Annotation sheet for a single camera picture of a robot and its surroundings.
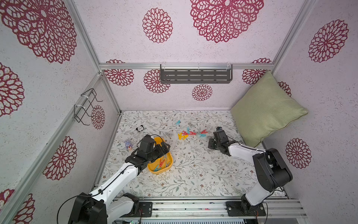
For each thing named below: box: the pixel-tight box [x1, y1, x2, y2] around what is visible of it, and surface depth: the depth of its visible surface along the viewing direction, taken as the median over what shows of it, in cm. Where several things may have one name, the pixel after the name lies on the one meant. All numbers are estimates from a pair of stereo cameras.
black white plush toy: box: [135, 125, 145, 132], surface depth 108 cm
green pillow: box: [230, 70, 309, 148], surface depth 87 cm
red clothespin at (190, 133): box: [181, 130, 197, 135], surface depth 108 cm
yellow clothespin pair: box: [178, 132, 189, 141], surface depth 105 cm
